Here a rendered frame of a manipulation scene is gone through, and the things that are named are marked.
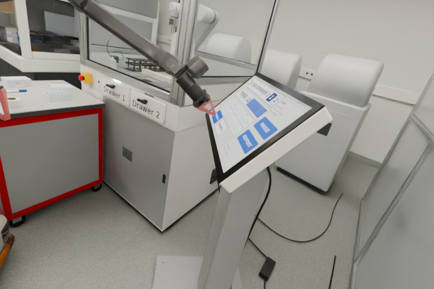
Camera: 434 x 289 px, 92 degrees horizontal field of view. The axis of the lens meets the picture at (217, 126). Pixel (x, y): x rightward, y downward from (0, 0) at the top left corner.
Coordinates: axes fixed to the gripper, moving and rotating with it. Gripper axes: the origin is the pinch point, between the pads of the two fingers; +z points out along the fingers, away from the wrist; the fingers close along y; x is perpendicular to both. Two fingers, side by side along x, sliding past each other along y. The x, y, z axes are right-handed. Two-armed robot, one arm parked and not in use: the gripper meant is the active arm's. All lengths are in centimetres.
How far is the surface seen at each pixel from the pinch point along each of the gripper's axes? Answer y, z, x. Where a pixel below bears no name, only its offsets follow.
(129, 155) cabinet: 48, 2, 70
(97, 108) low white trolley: 62, -33, 67
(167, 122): 28.3, -3.0, 26.8
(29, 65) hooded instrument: 97, -88, 97
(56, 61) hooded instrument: 110, -82, 86
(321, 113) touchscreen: -38.2, 3.4, -24.5
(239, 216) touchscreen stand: -20.6, 32.8, 15.9
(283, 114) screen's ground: -30.5, 2.1, -18.5
